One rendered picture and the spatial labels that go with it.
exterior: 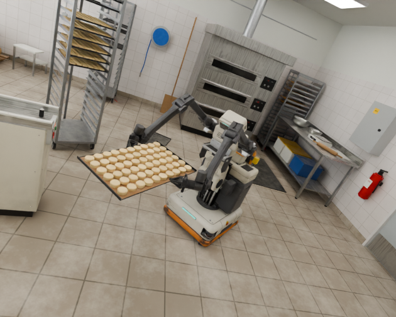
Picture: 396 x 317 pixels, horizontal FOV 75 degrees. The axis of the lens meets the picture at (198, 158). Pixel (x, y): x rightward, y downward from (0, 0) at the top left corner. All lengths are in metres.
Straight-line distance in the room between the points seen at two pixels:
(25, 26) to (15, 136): 4.51
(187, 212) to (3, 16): 5.32
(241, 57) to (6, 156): 4.01
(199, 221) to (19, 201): 1.52
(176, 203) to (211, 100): 2.89
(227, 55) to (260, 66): 0.66
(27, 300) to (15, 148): 1.01
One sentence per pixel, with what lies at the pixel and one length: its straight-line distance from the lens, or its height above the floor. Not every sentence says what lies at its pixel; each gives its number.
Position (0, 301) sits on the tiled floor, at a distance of 2.15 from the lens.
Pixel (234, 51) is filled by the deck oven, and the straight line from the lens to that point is 5.05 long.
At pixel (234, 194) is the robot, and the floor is 0.54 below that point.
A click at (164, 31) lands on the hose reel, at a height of 1.56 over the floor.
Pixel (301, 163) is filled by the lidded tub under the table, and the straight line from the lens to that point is 4.98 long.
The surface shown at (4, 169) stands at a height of 0.47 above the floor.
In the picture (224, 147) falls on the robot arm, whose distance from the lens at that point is 1.68.
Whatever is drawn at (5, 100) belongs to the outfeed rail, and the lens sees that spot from 2.42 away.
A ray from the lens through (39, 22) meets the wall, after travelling 6.40.
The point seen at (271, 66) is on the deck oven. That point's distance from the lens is 5.30.
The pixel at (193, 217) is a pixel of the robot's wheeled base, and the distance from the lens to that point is 2.59.
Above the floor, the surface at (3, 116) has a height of 0.88.
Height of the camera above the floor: 1.79
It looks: 24 degrees down
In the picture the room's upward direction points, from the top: 22 degrees clockwise
